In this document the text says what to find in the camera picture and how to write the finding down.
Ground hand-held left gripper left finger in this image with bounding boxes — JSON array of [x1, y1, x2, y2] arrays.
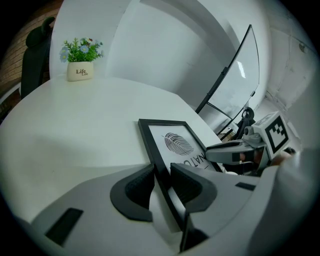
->
[[29, 163, 181, 256]]

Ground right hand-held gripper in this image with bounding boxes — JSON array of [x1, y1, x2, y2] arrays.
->
[[204, 110, 292, 173]]

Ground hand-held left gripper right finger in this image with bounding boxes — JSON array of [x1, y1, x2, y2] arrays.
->
[[169, 162, 263, 253]]

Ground black framed nature print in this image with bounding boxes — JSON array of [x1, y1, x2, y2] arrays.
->
[[137, 118, 224, 234]]

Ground person's right forearm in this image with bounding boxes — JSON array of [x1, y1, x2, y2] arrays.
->
[[271, 150, 295, 168]]

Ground white round table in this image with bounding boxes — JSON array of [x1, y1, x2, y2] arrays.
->
[[0, 75, 224, 226]]

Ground black-framed whiteboard on stand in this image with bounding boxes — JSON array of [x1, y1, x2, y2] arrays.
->
[[194, 23, 261, 136]]

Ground potted plant in white pot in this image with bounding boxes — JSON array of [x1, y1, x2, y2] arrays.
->
[[59, 37, 105, 82]]

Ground black padded office chair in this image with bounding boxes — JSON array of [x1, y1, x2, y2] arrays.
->
[[20, 16, 56, 100]]

